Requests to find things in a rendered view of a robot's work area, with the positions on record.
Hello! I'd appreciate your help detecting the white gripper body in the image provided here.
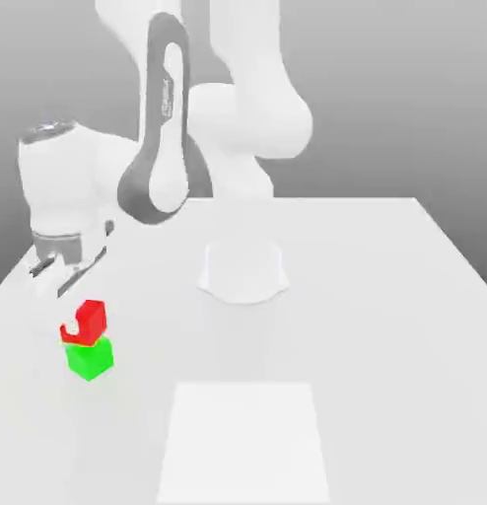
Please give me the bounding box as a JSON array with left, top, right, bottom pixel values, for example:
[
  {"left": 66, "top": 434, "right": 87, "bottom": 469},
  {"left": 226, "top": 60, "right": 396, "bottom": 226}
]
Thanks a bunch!
[{"left": 29, "top": 245, "right": 110, "bottom": 314}]

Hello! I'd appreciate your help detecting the small red cube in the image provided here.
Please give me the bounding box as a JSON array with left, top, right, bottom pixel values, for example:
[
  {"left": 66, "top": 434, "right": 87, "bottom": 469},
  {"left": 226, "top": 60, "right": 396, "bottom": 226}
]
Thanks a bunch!
[{"left": 59, "top": 299, "right": 108, "bottom": 349}]

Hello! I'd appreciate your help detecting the small green cube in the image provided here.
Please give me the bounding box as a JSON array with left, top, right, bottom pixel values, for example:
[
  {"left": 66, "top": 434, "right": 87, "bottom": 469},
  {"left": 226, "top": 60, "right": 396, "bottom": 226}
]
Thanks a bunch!
[{"left": 64, "top": 335, "right": 115, "bottom": 383}]

